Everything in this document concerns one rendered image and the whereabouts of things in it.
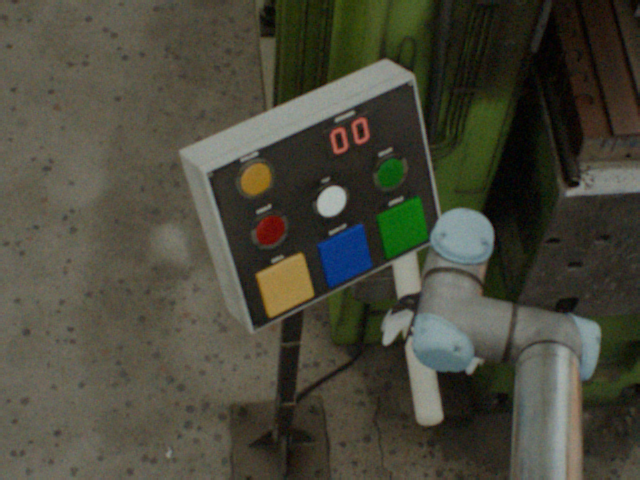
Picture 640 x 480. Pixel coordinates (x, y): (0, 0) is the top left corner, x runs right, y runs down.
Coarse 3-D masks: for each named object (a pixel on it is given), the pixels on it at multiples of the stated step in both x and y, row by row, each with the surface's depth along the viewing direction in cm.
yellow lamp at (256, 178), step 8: (248, 168) 177; (256, 168) 178; (264, 168) 179; (248, 176) 178; (256, 176) 178; (264, 176) 179; (248, 184) 178; (256, 184) 179; (264, 184) 180; (248, 192) 179; (256, 192) 179
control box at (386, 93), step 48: (336, 96) 184; (384, 96) 184; (240, 144) 178; (288, 144) 179; (336, 144) 183; (384, 144) 187; (192, 192) 183; (240, 192) 178; (288, 192) 182; (384, 192) 191; (432, 192) 195; (240, 240) 182; (288, 240) 186; (240, 288) 185; (336, 288) 193
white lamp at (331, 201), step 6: (324, 192) 185; (330, 192) 185; (336, 192) 186; (342, 192) 187; (324, 198) 185; (330, 198) 186; (336, 198) 186; (342, 198) 187; (318, 204) 185; (324, 204) 186; (330, 204) 186; (336, 204) 187; (342, 204) 187; (324, 210) 186; (330, 210) 187; (336, 210) 187
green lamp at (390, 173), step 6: (384, 162) 188; (390, 162) 189; (396, 162) 189; (384, 168) 188; (390, 168) 189; (396, 168) 189; (402, 168) 190; (378, 174) 188; (384, 174) 189; (390, 174) 189; (396, 174) 190; (402, 174) 191; (378, 180) 189; (384, 180) 189; (390, 180) 190; (396, 180) 190; (384, 186) 190; (390, 186) 190
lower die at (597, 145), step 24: (576, 0) 223; (600, 0) 222; (552, 24) 222; (576, 24) 220; (600, 24) 219; (624, 24) 218; (600, 48) 217; (624, 48) 216; (600, 72) 214; (624, 72) 214; (600, 96) 213; (624, 96) 212; (576, 120) 212; (600, 120) 210; (624, 120) 209; (576, 144) 213; (600, 144) 210; (624, 144) 211
